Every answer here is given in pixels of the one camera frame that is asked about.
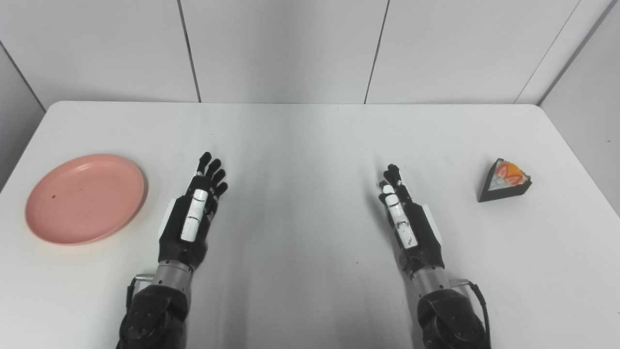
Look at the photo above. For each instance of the pink round plate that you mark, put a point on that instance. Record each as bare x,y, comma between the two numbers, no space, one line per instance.
85,198

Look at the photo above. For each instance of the cake slice with fruit topping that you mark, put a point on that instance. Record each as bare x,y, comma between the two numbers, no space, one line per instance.
503,186

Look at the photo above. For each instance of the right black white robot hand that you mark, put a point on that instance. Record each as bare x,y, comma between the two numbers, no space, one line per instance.
411,232

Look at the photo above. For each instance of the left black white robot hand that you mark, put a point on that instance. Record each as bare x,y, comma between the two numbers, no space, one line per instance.
193,218

